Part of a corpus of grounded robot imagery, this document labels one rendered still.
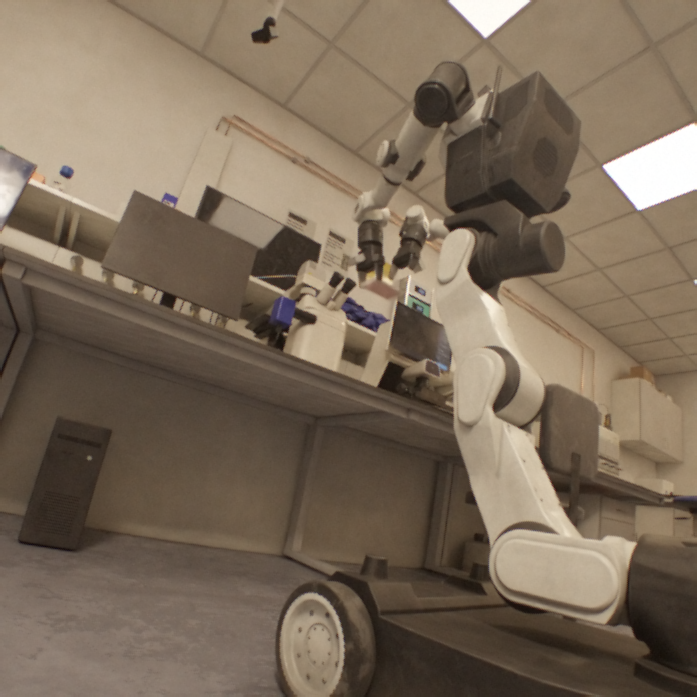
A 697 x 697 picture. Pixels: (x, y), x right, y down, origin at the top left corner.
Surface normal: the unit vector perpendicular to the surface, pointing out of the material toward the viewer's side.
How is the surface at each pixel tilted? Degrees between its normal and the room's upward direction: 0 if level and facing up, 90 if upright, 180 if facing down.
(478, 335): 90
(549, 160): 112
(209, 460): 90
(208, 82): 90
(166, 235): 86
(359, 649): 73
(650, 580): 78
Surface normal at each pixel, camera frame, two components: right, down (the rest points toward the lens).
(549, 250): 0.62, 0.00
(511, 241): -0.78, 0.06
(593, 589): -0.74, -0.33
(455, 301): -0.60, 0.01
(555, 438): 0.50, -0.18
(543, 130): 0.45, 0.22
